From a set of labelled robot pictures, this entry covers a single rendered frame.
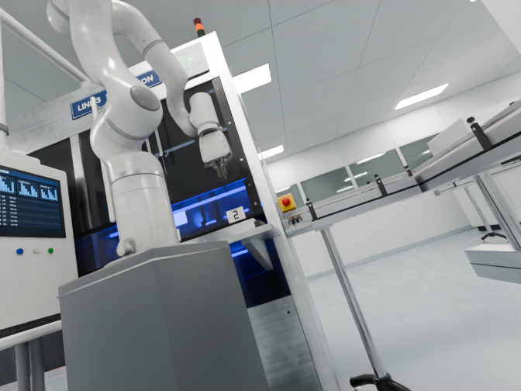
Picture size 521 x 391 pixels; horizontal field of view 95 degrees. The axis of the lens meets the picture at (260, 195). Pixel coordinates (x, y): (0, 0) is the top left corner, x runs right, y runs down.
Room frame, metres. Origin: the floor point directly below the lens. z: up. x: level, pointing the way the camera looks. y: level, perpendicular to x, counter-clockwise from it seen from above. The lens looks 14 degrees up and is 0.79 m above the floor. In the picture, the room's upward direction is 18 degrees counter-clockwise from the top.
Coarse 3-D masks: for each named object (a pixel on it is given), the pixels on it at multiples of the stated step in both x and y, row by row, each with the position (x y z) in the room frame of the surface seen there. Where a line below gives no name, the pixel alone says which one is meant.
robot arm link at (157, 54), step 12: (156, 48) 0.62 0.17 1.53; (168, 48) 0.65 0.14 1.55; (156, 60) 0.64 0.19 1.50; (168, 60) 0.65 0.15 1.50; (156, 72) 0.68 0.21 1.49; (168, 72) 0.66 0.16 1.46; (180, 72) 0.68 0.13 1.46; (168, 84) 0.69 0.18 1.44; (180, 84) 0.70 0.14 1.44; (168, 96) 0.72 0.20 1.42; (180, 96) 0.75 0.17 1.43; (168, 108) 0.75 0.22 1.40; (180, 108) 0.78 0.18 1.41; (180, 120) 0.78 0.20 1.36; (192, 132) 0.81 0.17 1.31
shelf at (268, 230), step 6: (258, 228) 0.72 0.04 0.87; (264, 228) 0.72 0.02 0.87; (270, 228) 0.72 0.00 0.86; (276, 228) 0.90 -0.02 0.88; (240, 234) 0.73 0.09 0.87; (246, 234) 0.73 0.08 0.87; (252, 234) 0.72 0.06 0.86; (258, 234) 0.75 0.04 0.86; (264, 234) 0.82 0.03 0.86; (270, 234) 0.90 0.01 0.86; (276, 234) 1.00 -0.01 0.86; (228, 240) 0.73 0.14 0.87; (234, 240) 0.73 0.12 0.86; (240, 240) 0.76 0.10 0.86; (234, 246) 0.89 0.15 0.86; (240, 246) 0.99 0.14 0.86
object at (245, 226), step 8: (240, 224) 0.75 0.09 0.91; (248, 224) 0.75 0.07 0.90; (216, 232) 0.76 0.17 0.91; (224, 232) 0.76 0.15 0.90; (232, 232) 0.76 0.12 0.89; (240, 232) 0.76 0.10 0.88; (192, 240) 0.77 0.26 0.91; (200, 240) 0.77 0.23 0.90; (208, 240) 0.77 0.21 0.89; (216, 240) 0.76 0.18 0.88
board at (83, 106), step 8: (144, 72) 1.15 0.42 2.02; (152, 72) 1.15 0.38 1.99; (144, 80) 1.15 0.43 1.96; (152, 80) 1.15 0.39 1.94; (160, 80) 1.15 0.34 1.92; (88, 96) 1.19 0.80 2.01; (96, 96) 1.18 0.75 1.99; (104, 96) 1.18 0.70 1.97; (72, 104) 1.20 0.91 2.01; (80, 104) 1.19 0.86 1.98; (88, 104) 1.19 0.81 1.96; (104, 104) 1.18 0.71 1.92; (72, 112) 1.20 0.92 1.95; (80, 112) 1.19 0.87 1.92; (88, 112) 1.19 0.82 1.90
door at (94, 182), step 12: (84, 144) 1.21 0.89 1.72; (144, 144) 1.18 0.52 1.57; (156, 144) 1.17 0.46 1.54; (84, 156) 1.21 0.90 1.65; (96, 156) 1.20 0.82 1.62; (156, 156) 1.17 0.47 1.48; (96, 168) 1.20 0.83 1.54; (96, 180) 1.20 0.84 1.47; (96, 192) 1.21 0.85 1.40; (168, 192) 1.17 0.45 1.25; (96, 204) 1.21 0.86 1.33; (96, 216) 1.21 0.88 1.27; (108, 216) 1.20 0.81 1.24
